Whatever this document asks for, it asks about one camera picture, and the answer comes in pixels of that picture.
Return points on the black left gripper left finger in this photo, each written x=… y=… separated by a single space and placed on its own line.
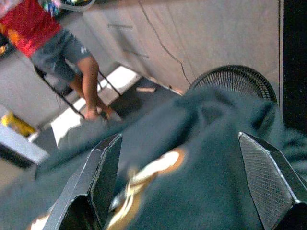
x=81 y=182

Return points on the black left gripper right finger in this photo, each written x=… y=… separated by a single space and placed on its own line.
x=268 y=182

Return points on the dark printed T-shirt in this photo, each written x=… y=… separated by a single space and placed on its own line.
x=204 y=182

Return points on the grey low furniture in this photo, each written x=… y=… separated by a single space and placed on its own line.
x=19 y=148

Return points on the black folding chair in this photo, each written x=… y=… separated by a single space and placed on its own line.
x=69 y=105

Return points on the yellow box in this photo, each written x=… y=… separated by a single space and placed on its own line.
x=18 y=124

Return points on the black round fan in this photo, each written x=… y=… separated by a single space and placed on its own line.
x=239 y=76

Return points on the black door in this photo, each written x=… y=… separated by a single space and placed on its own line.
x=296 y=60

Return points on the person in red shirt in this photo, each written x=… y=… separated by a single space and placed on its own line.
x=26 y=26

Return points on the round white rimmed bowl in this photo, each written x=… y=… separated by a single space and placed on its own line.
x=76 y=6

